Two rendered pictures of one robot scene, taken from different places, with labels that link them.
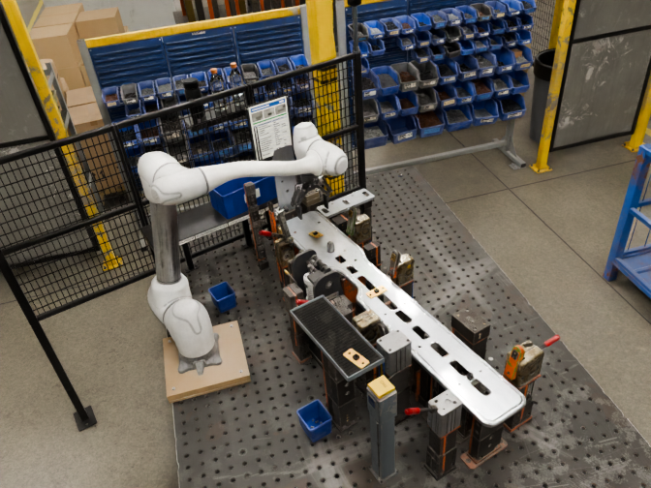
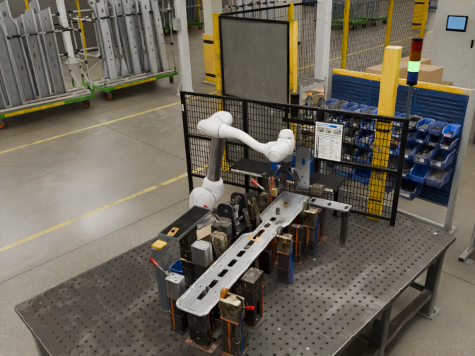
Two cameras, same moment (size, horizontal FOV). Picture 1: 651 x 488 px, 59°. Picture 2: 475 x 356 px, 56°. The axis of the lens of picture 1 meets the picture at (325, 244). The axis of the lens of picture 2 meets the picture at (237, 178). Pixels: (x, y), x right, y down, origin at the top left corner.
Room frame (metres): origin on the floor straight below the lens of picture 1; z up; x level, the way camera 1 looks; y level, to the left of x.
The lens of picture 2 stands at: (0.45, -2.14, 2.55)
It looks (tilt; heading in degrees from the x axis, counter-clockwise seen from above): 26 degrees down; 59
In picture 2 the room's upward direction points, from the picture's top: 2 degrees counter-clockwise
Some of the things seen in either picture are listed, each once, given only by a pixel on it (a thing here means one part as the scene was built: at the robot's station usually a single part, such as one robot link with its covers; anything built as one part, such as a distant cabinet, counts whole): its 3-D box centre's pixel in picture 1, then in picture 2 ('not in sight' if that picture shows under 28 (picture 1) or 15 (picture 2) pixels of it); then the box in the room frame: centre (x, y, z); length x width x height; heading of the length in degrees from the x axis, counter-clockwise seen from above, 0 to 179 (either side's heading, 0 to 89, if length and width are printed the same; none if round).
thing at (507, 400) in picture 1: (381, 294); (254, 241); (1.70, -0.20, 1.00); 1.38 x 0.22 x 0.02; 29
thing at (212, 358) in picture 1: (198, 352); (198, 219); (1.70, 0.57, 0.77); 0.22 x 0.18 x 0.06; 10
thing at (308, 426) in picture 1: (315, 421); (180, 270); (1.32, 0.10, 0.74); 0.11 x 0.10 x 0.09; 29
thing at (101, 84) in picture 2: not in sight; (126, 49); (3.60, 7.76, 0.88); 1.91 x 1.01 x 1.76; 14
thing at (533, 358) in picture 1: (518, 385); (233, 325); (1.29, -0.63, 0.88); 0.15 x 0.11 x 0.36; 119
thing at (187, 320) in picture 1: (190, 323); (200, 201); (1.72, 0.58, 0.91); 0.18 x 0.16 x 0.22; 34
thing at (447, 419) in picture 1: (442, 436); (177, 304); (1.11, -0.32, 0.88); 0.11 x 0.10 x 0.36; 119
